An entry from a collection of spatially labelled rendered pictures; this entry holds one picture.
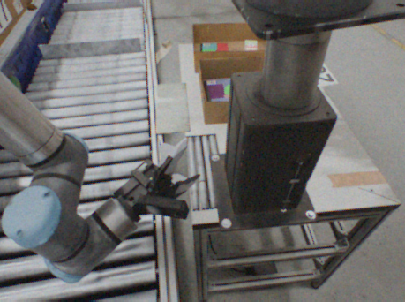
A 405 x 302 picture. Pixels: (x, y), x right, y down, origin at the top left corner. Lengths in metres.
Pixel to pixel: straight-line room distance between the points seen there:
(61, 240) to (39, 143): 0.17
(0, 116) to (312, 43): 0.50
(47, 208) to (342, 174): 0.77
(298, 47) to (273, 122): 0.13
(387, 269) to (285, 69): 1.39
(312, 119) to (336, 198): 0.37
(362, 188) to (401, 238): 0.97
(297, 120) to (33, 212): 0.47
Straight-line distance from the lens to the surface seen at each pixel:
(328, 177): 0.90
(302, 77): 0.52
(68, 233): 0.55
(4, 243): 0.88
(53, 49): 1.54
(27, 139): 0.56
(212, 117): 0.96
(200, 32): 1.47
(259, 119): 0.52
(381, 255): 1.76
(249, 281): 1.33
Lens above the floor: 1.41
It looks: 47 degrees down
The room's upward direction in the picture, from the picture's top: straight up
